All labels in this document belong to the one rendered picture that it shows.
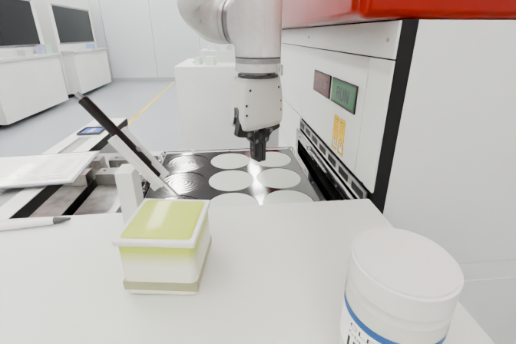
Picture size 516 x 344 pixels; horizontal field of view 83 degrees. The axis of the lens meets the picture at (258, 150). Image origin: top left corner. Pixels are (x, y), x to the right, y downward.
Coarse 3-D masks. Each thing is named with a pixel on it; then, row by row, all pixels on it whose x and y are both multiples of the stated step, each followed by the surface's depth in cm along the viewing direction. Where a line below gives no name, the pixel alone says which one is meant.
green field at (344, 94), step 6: (336, 84) 57; (342, 84) 54; (336, 90) 57; (342, 90) 54; (348, 90) 51; (354, 90) 49; (336, 96) 57; (342, 96) 54; (348, 96) 51; (354, 96) 49; (342, 102) 54; (348, 102) 51; (348, 108) 52
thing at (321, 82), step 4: (316, 72) 69; (316, 76) 69; (320, 76) 66; (324, 76) 63; (316, 80) 69; (320, 80) 66; (324, 80) 64; (328, 80) 61; (316, 84) 69; (320, 84) 66; (324, 84) 64; (328, 84) 61; (316, 88) 69; (320, 88) 66; (324, 88) 64; (328, 88) 61; (324, 92) 64; (328, 92) 61
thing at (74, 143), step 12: (120, 120) 89; (60, 144) 69; (72, 144) 70; (84, 144) 69; (0, 192) 48; (12, 192) 49; (24, 192) 48; (36, 192) 48; (0, 204) 46; (12, 204) 45; (24, 204) 45; (0, 216) 42
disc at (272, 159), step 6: (270, 156) 78; (276, 156) 78; (282, 156) 78; (288, 156) 78; (258, 162) 74; (264, 162) 74; (270, 162) 74; (276, 162) 74; (282, 162) 74; (288, 162) 74
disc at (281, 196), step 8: (280, 192) 60; (288, 192) 60; (296, 192) 60; (264, 200) 57; (272, 200) 57; (280, 200) 57; (288, 200) 57; (296, 200) 57; (304, 200) 57; (312, 200) 57
